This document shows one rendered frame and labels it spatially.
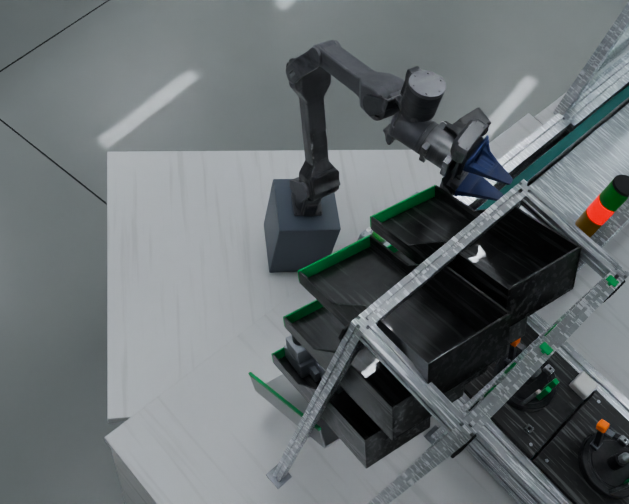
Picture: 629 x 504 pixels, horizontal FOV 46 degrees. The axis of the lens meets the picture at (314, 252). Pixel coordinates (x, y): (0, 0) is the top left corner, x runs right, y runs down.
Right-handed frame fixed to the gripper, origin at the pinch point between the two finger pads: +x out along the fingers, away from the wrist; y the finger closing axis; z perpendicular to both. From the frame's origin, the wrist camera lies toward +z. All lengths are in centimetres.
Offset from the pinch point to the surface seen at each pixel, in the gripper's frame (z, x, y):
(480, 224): -13.1, 4.3, -15.1
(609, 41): 81, -3, 64
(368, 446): -44.0, 9.3, 7.4
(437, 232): -13.3, -0.9, -3.3
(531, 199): -5.1, 7.7, -12.9
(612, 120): 79, 10, 90
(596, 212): 19.9, 17.9, 28.9
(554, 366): -1, 32, 62
